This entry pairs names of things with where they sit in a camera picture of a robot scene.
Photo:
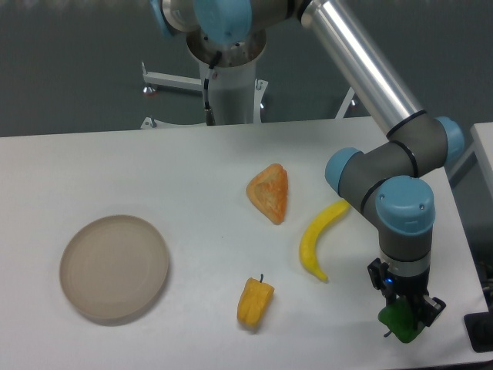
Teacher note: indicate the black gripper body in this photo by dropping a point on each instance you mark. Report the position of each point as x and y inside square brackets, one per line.
[382, 277]

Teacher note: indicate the green toy bell pepper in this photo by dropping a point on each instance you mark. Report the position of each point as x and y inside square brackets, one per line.
[398, 318]

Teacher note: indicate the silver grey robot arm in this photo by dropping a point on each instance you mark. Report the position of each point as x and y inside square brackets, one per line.
[385, 185]

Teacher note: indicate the yellow toy bell pepper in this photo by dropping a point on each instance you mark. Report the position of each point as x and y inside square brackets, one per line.
[254, 302]

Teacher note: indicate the beige round plate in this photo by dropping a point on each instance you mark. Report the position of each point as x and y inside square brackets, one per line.
[114, 269]

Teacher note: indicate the black device at table edge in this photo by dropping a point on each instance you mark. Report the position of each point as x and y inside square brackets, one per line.
[479, 329]

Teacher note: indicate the yellow toy banana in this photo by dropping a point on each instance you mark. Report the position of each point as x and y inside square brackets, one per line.
[307, 250]

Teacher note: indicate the white side table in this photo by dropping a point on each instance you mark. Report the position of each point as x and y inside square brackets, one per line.
[479, 152]

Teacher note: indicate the orange triangular toy pastry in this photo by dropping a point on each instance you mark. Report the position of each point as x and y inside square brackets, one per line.
[268, 192]

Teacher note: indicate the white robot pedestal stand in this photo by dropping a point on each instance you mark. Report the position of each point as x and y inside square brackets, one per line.
[279, 75]

